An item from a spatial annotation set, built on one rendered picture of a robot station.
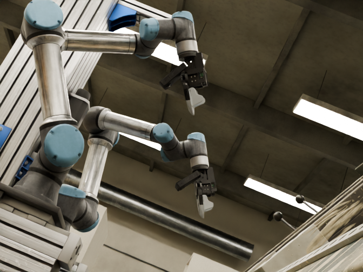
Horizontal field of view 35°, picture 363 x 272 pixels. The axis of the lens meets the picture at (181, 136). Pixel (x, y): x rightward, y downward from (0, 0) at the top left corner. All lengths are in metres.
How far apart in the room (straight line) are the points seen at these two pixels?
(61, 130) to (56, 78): 0.18
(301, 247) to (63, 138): 0.91
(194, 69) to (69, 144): 0.53
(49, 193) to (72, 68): 0.56
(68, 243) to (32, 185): 0.21
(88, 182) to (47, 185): 0.69
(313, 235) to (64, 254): 0.91
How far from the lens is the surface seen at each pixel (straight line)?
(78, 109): 2.20
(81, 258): 4.35
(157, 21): 1.98
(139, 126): 2.37
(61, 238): 1.75
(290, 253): 1.00
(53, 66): 1.81
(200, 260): 5.93
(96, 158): 2.54
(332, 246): 0.62
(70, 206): 2.31
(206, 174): 2.37
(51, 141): 1.70
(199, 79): 1.99
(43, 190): 1.80
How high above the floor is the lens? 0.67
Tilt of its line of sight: 24 degrees up
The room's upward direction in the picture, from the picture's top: 24 degrees clockwise
